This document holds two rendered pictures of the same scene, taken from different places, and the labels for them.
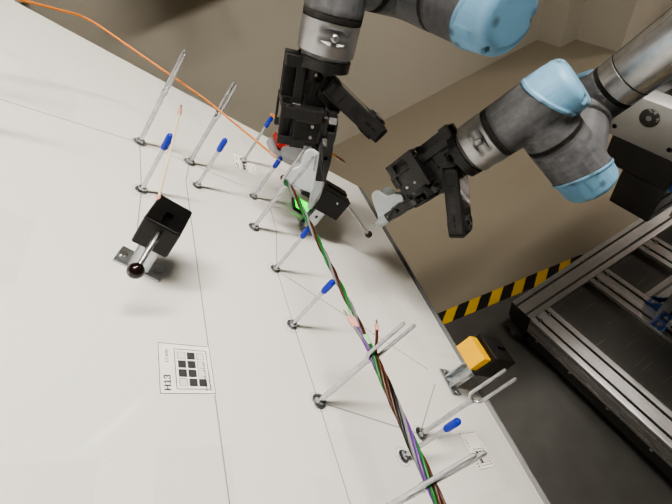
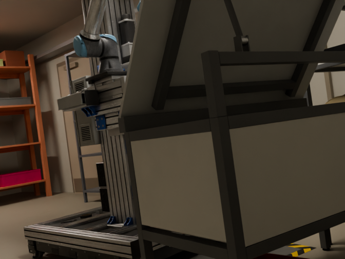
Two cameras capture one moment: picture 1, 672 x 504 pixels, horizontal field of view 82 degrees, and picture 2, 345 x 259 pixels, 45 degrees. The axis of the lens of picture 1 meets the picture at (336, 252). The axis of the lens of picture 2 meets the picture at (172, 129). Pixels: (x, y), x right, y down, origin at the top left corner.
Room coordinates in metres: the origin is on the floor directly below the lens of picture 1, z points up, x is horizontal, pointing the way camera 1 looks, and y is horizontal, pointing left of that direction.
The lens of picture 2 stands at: (1.53, 1.51, 0.77)
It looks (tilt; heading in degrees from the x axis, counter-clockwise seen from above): 0 degrees down; 239
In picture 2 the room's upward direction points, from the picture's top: 8 degrees counter-clockwise
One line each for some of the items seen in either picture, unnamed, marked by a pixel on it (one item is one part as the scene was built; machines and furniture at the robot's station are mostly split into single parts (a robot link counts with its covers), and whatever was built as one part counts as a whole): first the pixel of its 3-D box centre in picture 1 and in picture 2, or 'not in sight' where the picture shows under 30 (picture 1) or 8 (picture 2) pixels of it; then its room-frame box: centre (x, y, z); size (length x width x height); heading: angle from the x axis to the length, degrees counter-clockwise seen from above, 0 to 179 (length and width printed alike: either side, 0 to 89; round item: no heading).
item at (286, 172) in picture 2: not in sight; (283, 158); (0.20, 0.19, 0.60); 1.17 x 0.58 x 0.40; 3
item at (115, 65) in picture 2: not in sight; (110, 66); (0.52, -0.79, 1.21); 0.15 x 0.15 x 0.10
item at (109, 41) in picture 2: not in sight; (106, 47); (0.53, -0.79, 1.33); 0.13 x 0.12 x 0.14; 11
